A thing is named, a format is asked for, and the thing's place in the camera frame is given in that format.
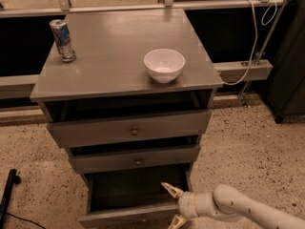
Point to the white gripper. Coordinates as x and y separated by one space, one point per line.
186 203

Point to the dark cabinet at right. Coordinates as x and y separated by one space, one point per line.
285 89

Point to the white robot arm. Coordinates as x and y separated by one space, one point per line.
225 203

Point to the grey metal rail frame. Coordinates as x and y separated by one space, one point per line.
98 79

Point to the grey bottom drawer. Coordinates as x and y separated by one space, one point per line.
134 195

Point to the grey wooden drawer cabinet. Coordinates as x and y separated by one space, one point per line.
107 37

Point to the grey drawer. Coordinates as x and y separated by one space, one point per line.
132 159
134 195
129 128

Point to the thin metal diagonal rod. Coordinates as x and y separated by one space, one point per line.
267 42

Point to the grey middle drawer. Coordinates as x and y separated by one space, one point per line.
132 159

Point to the black bar on floor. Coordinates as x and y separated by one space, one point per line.
12 179

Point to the grey top drawer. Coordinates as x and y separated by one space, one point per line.
129 128

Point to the blue silver drink can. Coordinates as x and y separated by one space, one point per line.
62 39

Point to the white ceramic bowl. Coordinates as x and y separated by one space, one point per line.
164 65

